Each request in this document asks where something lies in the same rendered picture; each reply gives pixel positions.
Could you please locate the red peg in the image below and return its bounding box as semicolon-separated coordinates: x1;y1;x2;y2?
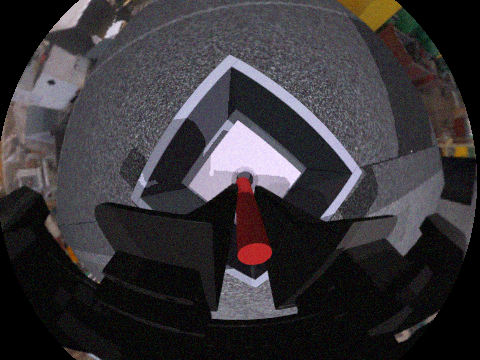
236;177;272;265

